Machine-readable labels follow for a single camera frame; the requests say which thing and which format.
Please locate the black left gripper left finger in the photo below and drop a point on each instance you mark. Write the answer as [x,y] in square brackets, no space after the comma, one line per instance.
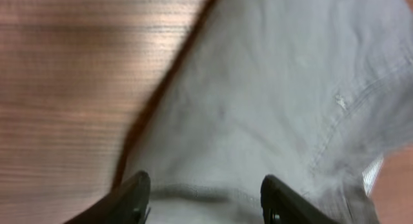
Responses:
[127,204]

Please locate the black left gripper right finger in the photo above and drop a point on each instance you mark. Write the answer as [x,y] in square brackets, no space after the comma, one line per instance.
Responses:
[282,205]

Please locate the grey shorts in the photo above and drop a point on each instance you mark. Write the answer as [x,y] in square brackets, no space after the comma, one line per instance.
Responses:
[310,91]

